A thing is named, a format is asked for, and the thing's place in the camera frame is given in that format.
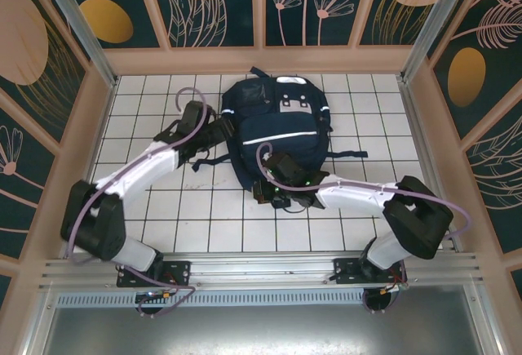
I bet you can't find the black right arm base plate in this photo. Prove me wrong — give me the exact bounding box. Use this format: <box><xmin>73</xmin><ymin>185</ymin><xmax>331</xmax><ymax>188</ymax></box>
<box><xmin>332</xmin><ymin>255</ymin><xmax>409</xmax><ymax>286</ymax></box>

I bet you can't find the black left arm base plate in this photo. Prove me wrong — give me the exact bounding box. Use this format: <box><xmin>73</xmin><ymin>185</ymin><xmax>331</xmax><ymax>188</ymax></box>
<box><xmin>116</xmin><ymin>259</ymin><xmax>192</xmax><ymax>289</ymax></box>

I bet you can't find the aluminium frame post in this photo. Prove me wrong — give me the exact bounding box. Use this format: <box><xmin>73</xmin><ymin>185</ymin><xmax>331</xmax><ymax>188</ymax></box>
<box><xmin>398</xmin><ymin>0</ymin><xmax>476</xmax><ymax>83</ymax></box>
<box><xmin>34</xmin><ymin>0</ymin><xmax>120</xmax><ymax>87</ymax></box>

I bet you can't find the aluminium side rail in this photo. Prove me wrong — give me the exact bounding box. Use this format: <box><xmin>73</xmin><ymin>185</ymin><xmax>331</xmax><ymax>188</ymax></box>
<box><xmin>397</xmin><ymin>77</ymin><xmax>464</xmax><ymax>255</ymax></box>

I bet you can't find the navy blue backpack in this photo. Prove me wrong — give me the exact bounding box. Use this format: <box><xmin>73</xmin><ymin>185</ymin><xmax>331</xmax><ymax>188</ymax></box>
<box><xmin>191</xmin><ymin>66</ymin><xmax>368</xmax><ymax>193</ymax></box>

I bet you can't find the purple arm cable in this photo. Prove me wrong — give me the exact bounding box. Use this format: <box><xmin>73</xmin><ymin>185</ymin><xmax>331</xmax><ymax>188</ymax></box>
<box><xmin>64</xmin><ymin>87</ymin><xmax>209</xmax><ymax>319</ymax></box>
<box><xmin>255</xmin><ymin>141</ymin><xmax>474</xmax><ymax>315</ymax></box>

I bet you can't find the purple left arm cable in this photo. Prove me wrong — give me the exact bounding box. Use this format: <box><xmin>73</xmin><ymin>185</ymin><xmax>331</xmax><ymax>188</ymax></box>
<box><xmin>64</xmin><ymin>87</ymin><xmax>209</xmax><ymax>319</ymax></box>

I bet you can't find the aluminium mounting rail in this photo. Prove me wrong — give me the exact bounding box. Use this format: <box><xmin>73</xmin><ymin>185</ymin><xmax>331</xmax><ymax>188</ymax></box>
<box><xmin>38</xmin><ymin>251</ymin><xmax>486</xmax><ymax>291</ymax></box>

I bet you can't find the slotted metal cable tray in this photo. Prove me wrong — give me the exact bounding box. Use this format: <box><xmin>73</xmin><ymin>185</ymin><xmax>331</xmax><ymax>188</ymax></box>
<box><xmin>55</xmin><ymin>288</ymin><xmax>478</xmax><ymax>309</ymax></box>

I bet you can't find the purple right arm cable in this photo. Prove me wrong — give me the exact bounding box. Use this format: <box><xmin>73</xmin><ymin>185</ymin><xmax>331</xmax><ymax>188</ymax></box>
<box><xmin>255</xmin><ymin>141</ymin><xmax>474</xmax><ymax>315</ymax></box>

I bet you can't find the grey metal sheet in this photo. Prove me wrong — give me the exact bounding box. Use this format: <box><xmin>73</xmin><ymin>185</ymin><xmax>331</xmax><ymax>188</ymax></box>
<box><xmin>40</xmin><ymin>306</ymin><xmax>486</xmax><ymax>355</ymax></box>

